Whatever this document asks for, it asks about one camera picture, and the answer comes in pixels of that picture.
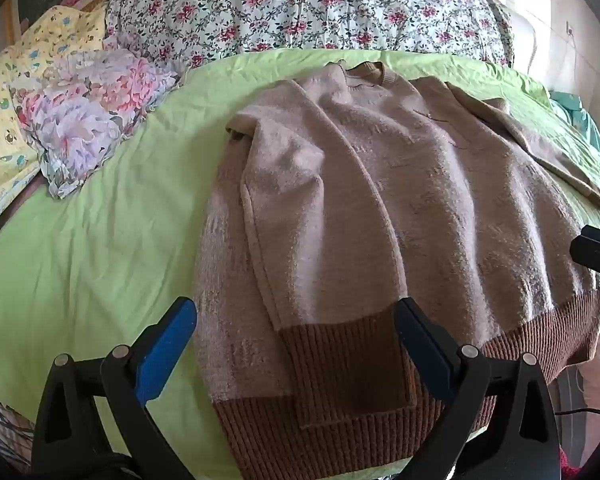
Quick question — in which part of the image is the light green bed sheet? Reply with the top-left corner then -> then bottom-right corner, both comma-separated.
0,49 -> 600,480

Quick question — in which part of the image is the teal cloth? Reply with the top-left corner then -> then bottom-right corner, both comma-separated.
550,91 -> 600,161

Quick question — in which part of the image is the yellow printed cloth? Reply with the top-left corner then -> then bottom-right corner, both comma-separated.
0,5 -> 108,236

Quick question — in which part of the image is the white red floral quilt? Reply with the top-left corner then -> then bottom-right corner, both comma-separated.
102,0 -> 516,71

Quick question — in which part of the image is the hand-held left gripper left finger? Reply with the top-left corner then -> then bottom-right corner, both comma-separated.
32,297 -> 198,480

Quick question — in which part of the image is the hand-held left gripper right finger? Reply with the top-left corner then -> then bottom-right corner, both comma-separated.
394,297 -> 573,480

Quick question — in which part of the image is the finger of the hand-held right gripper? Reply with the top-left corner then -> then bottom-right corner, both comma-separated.
570,225 -> 600,288

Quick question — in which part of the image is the pink floral pillow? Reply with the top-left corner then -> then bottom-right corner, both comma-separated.
10,35 -> 183,200

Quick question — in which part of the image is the beige knit sweater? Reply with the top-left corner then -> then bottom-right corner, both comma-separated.
190,60 -> 600,480

